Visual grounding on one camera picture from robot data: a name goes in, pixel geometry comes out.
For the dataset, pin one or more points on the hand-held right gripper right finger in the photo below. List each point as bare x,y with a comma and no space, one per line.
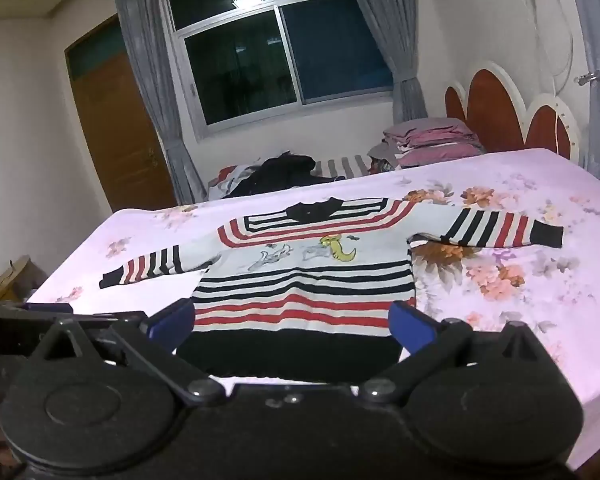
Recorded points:
412,332

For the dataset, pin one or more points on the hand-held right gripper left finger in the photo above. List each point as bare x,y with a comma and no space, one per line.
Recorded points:
172,322

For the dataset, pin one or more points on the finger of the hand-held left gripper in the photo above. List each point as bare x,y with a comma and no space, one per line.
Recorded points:
50,306

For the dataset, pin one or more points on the striped knit cartoon sweater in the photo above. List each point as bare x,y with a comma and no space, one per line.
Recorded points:
300,280

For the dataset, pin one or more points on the dark clothes pile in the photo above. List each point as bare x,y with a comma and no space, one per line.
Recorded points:
280,170

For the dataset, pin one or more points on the light wooden furniture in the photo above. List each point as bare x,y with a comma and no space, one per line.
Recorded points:
17,275

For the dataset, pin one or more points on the pink floral bed sheet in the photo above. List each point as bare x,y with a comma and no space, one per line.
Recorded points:
505,310

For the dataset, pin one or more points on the white red crumpled cloth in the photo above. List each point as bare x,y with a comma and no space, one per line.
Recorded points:
225,177

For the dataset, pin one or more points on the grey white striped cloth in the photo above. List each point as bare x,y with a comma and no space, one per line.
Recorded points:
340,165

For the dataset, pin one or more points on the brown wooden door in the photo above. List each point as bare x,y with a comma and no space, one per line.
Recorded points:
115,135

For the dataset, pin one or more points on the stack of pink bedding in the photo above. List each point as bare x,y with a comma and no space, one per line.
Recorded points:
430,140

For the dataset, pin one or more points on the scalloped red white headboard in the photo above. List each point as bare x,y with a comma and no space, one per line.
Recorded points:
495,105

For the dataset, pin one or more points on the white framed window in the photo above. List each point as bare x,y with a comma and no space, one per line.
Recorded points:
240,75

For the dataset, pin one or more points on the metal wall hook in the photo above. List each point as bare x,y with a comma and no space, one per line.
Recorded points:
587,78

